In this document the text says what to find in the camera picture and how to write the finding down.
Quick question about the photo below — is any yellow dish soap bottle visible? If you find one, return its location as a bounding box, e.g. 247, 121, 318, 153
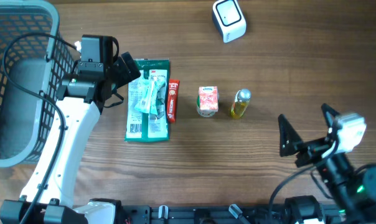
230, 88, 251, 119

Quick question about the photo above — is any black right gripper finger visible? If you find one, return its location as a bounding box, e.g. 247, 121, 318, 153
278, 114, 303, 157
321, 103, 340, 128

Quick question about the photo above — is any green lidded jar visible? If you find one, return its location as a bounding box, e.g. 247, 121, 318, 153
197, 96, 216, 117

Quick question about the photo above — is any black left camera cable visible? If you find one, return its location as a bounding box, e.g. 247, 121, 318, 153
2, 32, 125, 224

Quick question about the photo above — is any white barcode scanner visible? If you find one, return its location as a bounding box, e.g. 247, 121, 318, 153
212, 0, 247, 43

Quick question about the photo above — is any grey plastic shopping basket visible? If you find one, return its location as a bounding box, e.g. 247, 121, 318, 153
0, 1, 73, 167

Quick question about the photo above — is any light green wipes packet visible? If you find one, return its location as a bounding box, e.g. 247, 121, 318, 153
134, 78, 166, 115

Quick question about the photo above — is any green 3M gloves package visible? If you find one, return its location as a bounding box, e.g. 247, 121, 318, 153
125, 59, 170, 142

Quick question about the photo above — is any red Nescafe sachet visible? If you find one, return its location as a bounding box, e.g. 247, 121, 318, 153
167, 80, 180, 123

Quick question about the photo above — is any orange Kleenex tissue pack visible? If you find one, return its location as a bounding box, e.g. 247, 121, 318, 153
198, 86, 219, 112

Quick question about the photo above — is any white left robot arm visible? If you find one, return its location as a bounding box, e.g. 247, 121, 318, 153
0, 52, 141, 223

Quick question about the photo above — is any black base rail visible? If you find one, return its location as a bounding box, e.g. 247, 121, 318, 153
113, 203, 347, 224

